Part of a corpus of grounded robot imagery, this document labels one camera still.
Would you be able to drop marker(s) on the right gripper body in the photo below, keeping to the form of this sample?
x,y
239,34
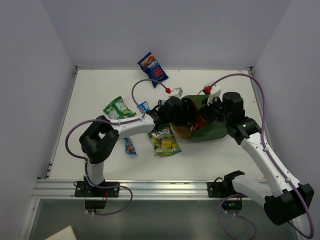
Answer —
x,y
212,111

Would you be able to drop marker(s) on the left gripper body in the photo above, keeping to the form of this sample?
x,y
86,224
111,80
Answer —
x,y
184,110

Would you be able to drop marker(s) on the red snack packet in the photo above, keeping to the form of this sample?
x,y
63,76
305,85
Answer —
x,y
196,123

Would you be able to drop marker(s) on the green paper bag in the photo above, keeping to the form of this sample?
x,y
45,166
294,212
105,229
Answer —
x,y
210,131

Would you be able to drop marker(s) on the white blue snack packet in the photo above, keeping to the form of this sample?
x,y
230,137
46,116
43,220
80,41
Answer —
x,y
161,103

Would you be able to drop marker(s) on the green yellow candy packet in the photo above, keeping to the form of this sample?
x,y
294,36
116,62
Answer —
x,y
164,142

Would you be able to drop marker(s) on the dark blue snack packet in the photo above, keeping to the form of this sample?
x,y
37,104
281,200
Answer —
x,y
150,66

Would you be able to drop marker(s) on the blue M&M's packet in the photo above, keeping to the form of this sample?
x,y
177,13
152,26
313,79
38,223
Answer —
x,y
129,146

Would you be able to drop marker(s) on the green snack packet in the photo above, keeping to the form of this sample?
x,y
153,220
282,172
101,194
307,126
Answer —
x,y
117,110

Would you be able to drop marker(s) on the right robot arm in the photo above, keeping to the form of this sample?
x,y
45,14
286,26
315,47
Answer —
x,y
284,197

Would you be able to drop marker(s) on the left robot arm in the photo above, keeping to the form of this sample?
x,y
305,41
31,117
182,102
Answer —
x,y
100,138

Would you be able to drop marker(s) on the beige board corner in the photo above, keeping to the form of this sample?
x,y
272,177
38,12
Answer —
x,y
64,234

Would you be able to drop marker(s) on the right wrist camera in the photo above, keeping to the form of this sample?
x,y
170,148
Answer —
x,y
212,91

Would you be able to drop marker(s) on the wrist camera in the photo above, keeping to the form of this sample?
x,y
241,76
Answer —
x,y
212,91
176,92

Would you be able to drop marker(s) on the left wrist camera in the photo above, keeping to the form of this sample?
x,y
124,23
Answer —
x,y
176,92

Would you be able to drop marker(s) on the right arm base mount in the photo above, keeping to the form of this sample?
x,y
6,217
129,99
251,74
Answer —
x,y
219,189

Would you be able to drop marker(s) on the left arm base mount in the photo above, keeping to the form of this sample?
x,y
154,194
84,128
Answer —
x,y
84,190

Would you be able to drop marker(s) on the aluminium mounting rail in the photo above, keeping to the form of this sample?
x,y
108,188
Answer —
x,y
58,189

